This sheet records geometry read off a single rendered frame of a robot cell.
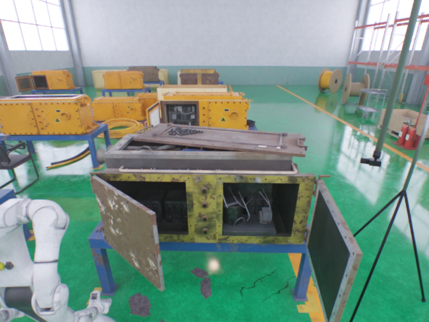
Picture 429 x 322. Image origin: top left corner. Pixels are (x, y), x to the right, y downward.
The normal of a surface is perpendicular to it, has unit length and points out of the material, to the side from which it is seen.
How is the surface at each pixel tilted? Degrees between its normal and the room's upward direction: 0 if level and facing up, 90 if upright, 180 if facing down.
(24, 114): 90
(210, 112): 90
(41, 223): 57
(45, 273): 64
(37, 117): 90
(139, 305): 0
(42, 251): 48
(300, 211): 90
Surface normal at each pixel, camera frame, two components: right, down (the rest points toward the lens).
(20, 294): 0.06, -0.19
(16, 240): 0.99, 0.14
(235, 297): 0.00, -0.91
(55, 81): -0.02, 0.40
